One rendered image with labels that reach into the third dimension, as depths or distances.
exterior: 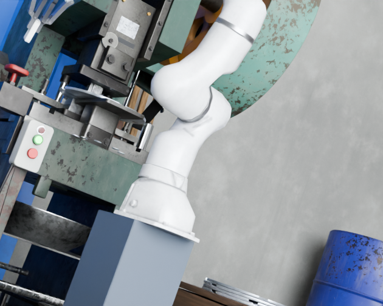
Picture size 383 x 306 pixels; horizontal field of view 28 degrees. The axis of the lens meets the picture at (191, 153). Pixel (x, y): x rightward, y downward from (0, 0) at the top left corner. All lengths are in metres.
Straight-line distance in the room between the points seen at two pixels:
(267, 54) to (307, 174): 2.15
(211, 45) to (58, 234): 0.85
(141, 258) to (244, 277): 2.66
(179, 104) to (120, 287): 0.45
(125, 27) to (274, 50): 0.49
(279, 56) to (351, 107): 2.30
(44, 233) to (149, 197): 0.68
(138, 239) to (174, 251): 0.10
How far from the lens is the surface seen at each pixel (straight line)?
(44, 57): 2.70
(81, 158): 2.30
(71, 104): 2.49
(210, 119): 1.89
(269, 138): 4.39
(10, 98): 2.20
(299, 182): 4.55
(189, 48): 2.94
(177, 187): 1.81
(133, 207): 1.81
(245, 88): 2.56
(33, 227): 2.39
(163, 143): 1.83
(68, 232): 2.40
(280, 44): 2.51
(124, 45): 2.54
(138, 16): 2.57
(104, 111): 2.40
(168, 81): 1.80
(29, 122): 2.13
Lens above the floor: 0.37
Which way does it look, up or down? 9 degrees up
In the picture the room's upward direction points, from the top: 20 degrees clockwise
